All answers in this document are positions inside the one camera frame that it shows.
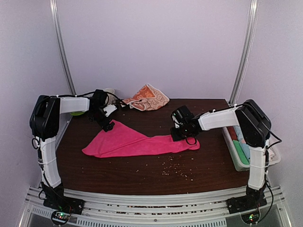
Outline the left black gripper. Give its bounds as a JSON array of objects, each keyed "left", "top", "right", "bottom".
[{"left": 89, "top": 107, "right": 115, "bottom": 132}]

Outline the pink microfiber towel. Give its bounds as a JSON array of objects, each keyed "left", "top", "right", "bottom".
[{"left": 82, "top": 120, "right": 200, "bottom": 158}]

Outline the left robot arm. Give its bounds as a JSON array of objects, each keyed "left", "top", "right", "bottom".
[{"left": 29, "top": 89, "right": 117, "bottom": 214}]

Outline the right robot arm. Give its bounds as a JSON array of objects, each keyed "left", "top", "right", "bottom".
[{"left": 170, "top": 99, "right": 271, "bottom": 213}]

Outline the beige ceramic mug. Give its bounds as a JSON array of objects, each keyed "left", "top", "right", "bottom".
[{"left": 104, "top": 88, "right": 116, "bottom": 105}]

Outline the green plastic plate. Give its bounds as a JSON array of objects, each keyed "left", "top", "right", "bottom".
[{"left": 70, "top": 112, "right": 85, "bottom": 116}]

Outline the red rolled towel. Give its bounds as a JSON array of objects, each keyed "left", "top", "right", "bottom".
[{"left": 227, "top": 126, "right": 238, "bottom": 140}]

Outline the orange patterned towel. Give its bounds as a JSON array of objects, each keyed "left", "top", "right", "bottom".
[{"left": 123, "top": 84, "right": 170, "bottom": 111}]

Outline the light blue rolled towel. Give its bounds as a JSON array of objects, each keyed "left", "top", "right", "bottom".
[{"left": 234, "top": 126, "right": 246, "bottom": 143}]

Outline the blue cartoon rolled towel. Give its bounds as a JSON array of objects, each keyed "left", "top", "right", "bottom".
[{"left": 239, "top": 139, "right": 250, "bottom": 160}]

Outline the green rolled towel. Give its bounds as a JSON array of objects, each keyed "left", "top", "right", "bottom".
[{"left": 233, "top": 140, "right": 250, "bottom": 165}]

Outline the white plastic basket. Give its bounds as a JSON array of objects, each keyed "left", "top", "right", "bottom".
[{"left": 222, "top": 127, "right": 281, "bottom": 172}]

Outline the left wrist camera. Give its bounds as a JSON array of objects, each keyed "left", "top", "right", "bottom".
[{"left": 103, "top": 104, "right": 117, "bottom": 117}]

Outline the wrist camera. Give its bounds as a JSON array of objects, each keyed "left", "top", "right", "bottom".
[
  {"left": 103, "top": 104, "right": 117, "bottom": 117},
  {"left": 171, "top": 105, "right": 195, "bottom": 127}
]

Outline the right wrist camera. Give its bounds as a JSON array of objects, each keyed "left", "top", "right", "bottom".
[{"left": 171, "top": 105, "right": 195, "bottom": 127}]

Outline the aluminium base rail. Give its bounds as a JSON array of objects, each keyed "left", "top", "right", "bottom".
[{"left": 17, "top": 186, "right": 294, "bottom": 227}]

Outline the left aluminium frame post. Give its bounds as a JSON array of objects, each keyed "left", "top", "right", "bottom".
[{"left": 49, "top": 0, "right": 76, "bottom": 95}]

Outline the aluminium frame post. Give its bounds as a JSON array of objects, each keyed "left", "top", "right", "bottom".
[
  {"left": 229, "top": 0, "right": 259, "bottom": 105},
  {"left": 49, "top": 0, "right": 76, "bottom": 95}
]

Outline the right aluminium frame post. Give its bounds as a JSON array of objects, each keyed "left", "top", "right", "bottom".
[{"left": 229, "top": 0, "right": 259, "bottom": 105}]

